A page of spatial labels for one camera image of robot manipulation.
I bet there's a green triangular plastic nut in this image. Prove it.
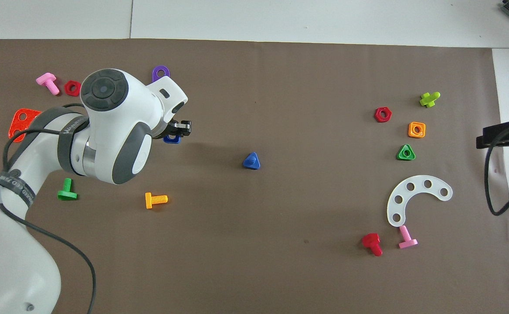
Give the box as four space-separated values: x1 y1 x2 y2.
396 143 417 161

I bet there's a purple four-hole strip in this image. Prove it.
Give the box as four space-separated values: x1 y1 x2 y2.
152 65 170 84

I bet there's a brown table mat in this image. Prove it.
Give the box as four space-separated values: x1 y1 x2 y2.
0 38 509 314

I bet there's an orange plastic screw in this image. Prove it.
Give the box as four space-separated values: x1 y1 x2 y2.
145 192 169 210

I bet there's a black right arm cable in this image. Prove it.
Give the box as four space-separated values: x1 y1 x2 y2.
485 131 509 217

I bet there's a red plastic screw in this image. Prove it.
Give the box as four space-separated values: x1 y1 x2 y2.
361 233 383 257

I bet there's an orange square plastic nut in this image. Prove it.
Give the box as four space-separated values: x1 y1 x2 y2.
407 121 427 139

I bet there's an orange heart perforated plate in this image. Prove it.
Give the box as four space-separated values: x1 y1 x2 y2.
8 108 42 143

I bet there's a green plastic screw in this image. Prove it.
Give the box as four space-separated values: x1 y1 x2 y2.
57 177 78 201

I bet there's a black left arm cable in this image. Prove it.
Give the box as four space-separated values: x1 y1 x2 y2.
0 103 97 314

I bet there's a blue triangular plastic screw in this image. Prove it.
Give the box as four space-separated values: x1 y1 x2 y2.
242 152 261 170

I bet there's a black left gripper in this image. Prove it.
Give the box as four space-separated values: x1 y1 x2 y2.
166 120 193 138

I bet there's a lime cross-head plastic screw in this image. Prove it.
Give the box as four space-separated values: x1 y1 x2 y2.
419 91 441 109

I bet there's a pink plastic screw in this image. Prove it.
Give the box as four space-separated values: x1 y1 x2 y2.
398 225 419 250
35 72 60 96

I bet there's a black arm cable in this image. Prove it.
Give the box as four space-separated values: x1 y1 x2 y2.
485 131 509 217
0 103 97 314

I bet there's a white curved perforated strip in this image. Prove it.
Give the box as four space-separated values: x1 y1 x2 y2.
386 175 454 228

